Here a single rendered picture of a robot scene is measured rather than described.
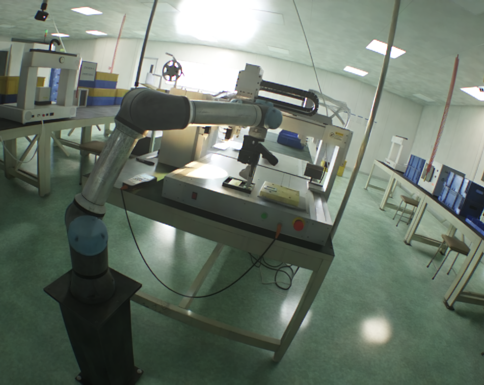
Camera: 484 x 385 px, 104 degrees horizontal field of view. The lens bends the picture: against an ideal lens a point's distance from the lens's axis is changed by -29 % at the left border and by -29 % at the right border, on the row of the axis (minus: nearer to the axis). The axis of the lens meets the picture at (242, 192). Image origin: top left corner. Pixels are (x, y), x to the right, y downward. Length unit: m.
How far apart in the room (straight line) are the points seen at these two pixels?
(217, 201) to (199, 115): 0.45
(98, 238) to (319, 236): 0.80
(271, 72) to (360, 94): 2.82
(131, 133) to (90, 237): 0.31
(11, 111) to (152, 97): 2.27
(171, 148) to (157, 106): 0.96
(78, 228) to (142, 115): 0.35
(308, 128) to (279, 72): 7.16
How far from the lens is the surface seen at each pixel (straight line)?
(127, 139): 0.81
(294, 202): 1.08
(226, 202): 1.07
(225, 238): 1.09
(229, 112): 0.80
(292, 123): 1.40
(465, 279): 2.92
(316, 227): 1.07
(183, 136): 1.60
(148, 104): 0.71
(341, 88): 8.55
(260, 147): 1.09
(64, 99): 3.04
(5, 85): 3.52
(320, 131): 1.41
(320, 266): 1.11
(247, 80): 1.33
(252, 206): 1.05
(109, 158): 0.82
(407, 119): 9.12
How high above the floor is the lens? 1.23
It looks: 19 degrees down
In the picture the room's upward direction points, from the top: 14 degrees clockwise
